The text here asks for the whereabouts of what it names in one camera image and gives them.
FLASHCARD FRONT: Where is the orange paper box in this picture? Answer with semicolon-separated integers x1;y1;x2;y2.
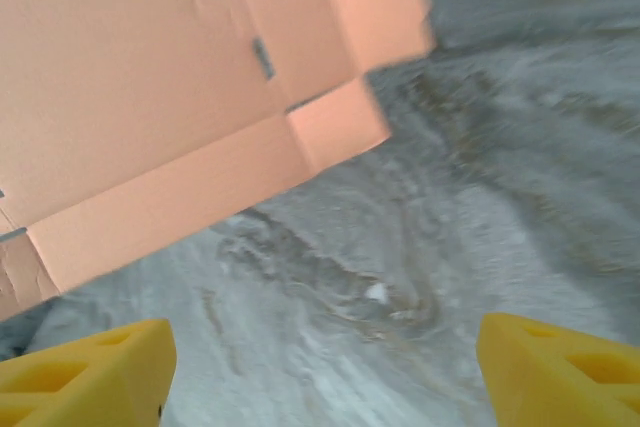
0;0;436;321

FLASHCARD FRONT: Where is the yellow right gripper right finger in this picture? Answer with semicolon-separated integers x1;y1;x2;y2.
475;311;640;427

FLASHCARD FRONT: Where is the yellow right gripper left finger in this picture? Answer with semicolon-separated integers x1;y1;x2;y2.
0;318;178;427

